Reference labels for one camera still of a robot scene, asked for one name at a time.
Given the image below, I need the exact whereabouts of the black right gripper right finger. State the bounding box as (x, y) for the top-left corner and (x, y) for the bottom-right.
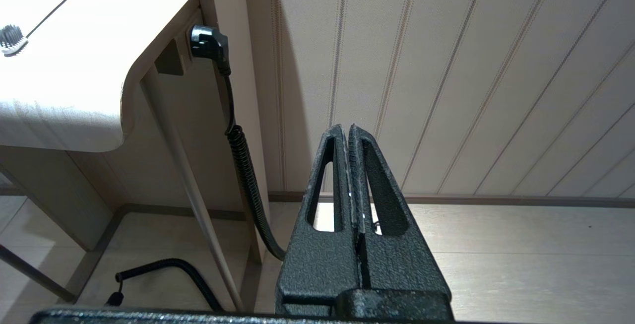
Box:
(349, 124), (454, 321)

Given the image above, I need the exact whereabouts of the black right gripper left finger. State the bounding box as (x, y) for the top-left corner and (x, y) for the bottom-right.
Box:
(274, 125), (370, 317)

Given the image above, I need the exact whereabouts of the black power plug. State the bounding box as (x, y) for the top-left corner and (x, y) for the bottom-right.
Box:
(190, 25), (232, 75)

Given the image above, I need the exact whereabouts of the beige wooden shelf unit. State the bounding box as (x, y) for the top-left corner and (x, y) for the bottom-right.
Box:
(0, 0), (271, 315)

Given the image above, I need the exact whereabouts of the black corrugated power cable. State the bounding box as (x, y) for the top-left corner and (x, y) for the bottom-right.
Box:
(222, 64), (287, 261)

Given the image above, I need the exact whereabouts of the black corrugated floor cable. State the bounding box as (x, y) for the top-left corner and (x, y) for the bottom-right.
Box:
(107, 258), (225, 312)

